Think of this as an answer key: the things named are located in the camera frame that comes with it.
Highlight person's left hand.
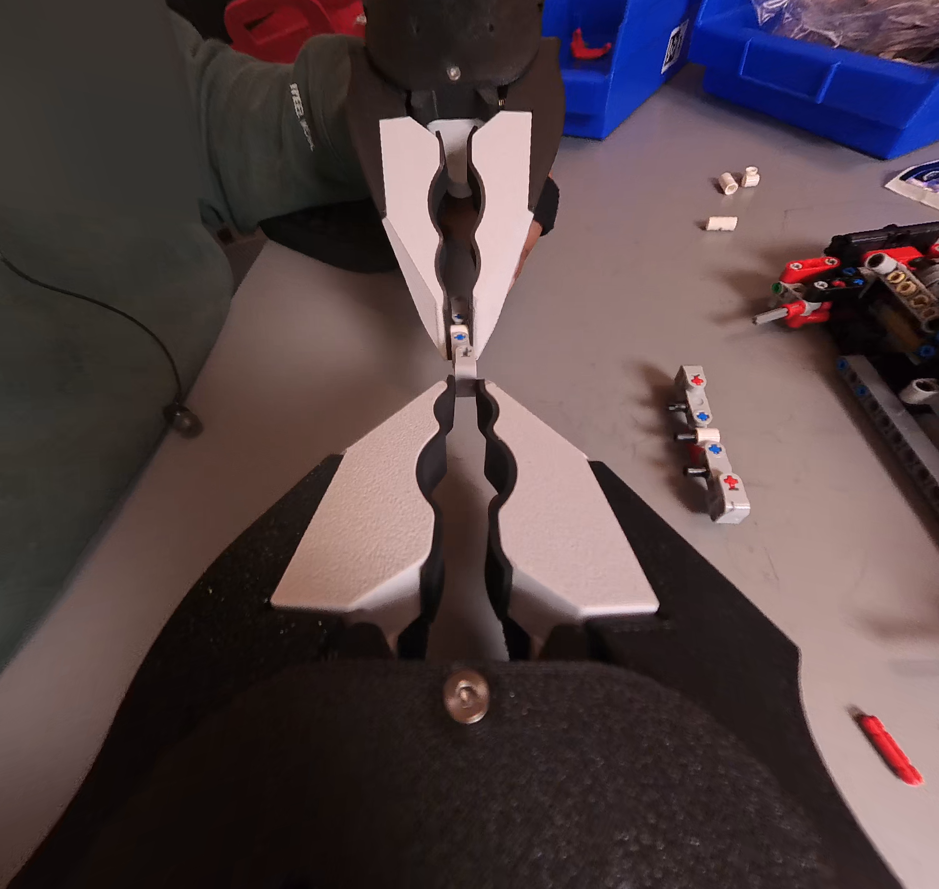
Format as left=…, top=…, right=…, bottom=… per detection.
left=512, top=179, right=563, bottom=278

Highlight grey lego assembly with pins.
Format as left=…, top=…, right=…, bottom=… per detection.
left=668, top=364, right=751, bottom=525

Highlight red lego pin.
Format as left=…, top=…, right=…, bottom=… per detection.
left=853, top=711, right=925, bottom=789

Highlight blue bin with bags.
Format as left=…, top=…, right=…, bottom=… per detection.
left=688, top=0, right=939, bottom=162

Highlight green hoodie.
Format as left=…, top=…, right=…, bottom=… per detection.
left=0, top=0, right=236, bottom=673

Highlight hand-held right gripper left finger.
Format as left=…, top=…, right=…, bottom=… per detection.
left=270, top=377, right=450, bottom=660

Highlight person's left forearm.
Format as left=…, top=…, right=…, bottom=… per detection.
left=165, top=8, right=371, bottom=237

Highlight lego instruction booklet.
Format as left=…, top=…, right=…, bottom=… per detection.
left=883, top=158, right=939, bottom=212

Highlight crumpled clear plastic bags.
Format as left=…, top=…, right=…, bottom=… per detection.
left=747, top=0, right=939, bottom=67

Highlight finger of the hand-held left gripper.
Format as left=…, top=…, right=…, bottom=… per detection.
left=379, top=117, right=453, bottom=360
left=467, top=111, right=534, bottom=363

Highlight red plastic container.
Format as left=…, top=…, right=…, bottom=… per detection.
left=222, top=0, right=391, bottom=66

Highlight blue plastic bin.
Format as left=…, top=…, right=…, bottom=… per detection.
left=505, top=0, right=718, bottom=143

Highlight partly built lego car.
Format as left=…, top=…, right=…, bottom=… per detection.
left=754, top=221, right=939, bottom=508

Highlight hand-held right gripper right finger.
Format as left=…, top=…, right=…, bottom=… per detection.
left=483, top=377, right=660, bottom=660

